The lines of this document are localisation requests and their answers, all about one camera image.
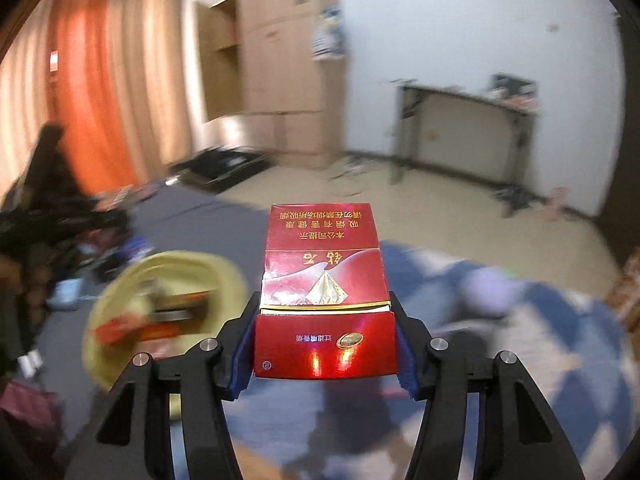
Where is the light blue case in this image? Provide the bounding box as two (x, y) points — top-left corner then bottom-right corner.
(46, 279), (82, 312)

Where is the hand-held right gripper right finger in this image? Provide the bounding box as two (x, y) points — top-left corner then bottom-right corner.
(388, 290), (587, 480)

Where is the folding table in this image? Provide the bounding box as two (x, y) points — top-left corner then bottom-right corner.
(391, 77), (542, 217)

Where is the maroon cloth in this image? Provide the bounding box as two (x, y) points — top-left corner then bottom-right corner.
(0, 379), (65, 458)

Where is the white striped hanging bag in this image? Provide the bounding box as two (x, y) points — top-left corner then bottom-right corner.
(312, 4), (352, 64)

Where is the grey bedsheet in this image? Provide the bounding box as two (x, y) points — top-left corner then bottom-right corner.
(30, 180), (281, 441)

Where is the orange and beige curtain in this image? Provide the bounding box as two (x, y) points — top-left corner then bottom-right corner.
(0, 0), (197, 198)

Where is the large red cigarette box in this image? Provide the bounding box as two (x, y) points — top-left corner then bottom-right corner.
(253, 203), (399, 380)

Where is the pale yellow plastic basin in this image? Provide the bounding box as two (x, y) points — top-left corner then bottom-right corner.
(81, 251), (249, 419)

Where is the wooden wardrobe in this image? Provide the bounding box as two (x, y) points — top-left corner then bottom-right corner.
(194, 0), (352, 170)

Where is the blue white plush blanket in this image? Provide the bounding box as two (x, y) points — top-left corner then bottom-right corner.
(167, 240), (628, 480)

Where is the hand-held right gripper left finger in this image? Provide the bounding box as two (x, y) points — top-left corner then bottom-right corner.
(65, 291), (262, 480)

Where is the black jacket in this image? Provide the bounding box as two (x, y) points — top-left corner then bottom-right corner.
(0, 124), (133, 306)

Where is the black bag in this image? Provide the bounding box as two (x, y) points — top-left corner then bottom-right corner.
(169, 144), (275, 194)

